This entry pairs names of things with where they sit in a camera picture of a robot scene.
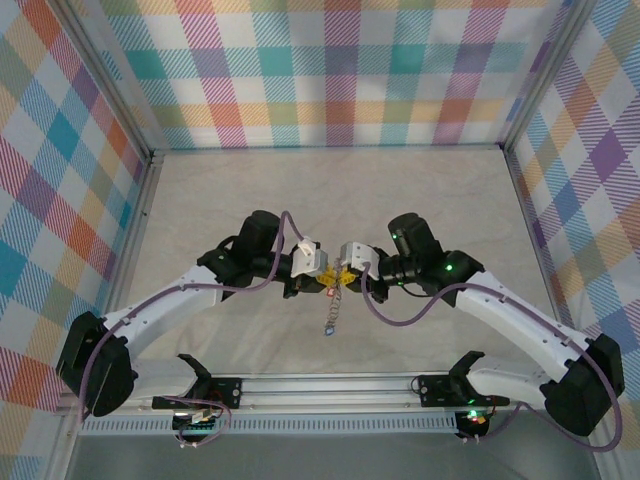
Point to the aluminium frame post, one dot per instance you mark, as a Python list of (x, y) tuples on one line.
[(109, 85), (547, 75)]

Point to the left aluminium frame post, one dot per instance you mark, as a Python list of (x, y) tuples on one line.
[(109, 85)]

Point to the right aluminium frame post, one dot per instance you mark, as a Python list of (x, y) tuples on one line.
[(547, 75)]

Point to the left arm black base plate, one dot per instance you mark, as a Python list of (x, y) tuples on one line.
[(227, 390)]

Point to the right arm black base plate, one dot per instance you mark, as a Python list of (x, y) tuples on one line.
[(435, 390)]

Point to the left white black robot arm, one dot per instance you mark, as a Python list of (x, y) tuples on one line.
[(160, 305)]

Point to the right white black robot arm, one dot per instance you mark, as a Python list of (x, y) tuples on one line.
[(515, 320)]

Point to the aluminium mounting rail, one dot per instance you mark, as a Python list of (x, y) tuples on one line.
[(325, 392)]

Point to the left aluminium side rail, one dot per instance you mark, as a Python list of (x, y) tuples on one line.
[(147, 190)]

